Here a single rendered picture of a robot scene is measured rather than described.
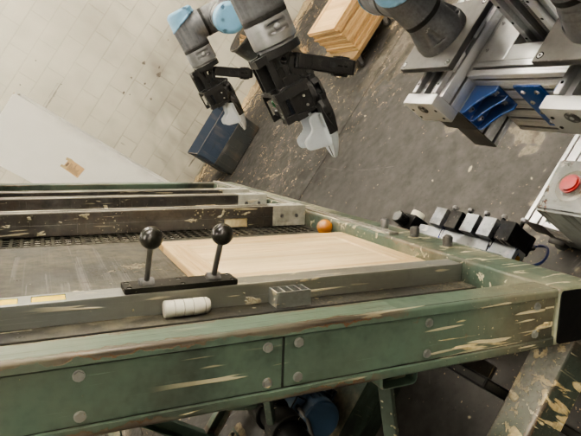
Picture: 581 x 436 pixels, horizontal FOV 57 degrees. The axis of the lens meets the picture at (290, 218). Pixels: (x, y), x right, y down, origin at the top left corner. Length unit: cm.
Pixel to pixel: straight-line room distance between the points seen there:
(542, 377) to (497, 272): 22
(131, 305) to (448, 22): 108
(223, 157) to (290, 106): 471
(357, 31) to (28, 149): 288
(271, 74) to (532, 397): 78
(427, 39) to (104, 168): 387
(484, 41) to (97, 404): 133
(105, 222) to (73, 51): 480
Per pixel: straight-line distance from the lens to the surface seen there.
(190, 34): 152
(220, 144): 556
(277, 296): 98
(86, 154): 502
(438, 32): 155
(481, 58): 160
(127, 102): 643
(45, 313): 94
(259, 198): 220
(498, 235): 144
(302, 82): 88
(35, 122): 500
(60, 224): 170
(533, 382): 120
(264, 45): 87
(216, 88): 153
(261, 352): 76
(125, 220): 171
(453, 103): 157
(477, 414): 225
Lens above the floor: 177
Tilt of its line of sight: 26 degrees down
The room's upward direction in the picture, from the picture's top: 58 degrees counter-clockwise
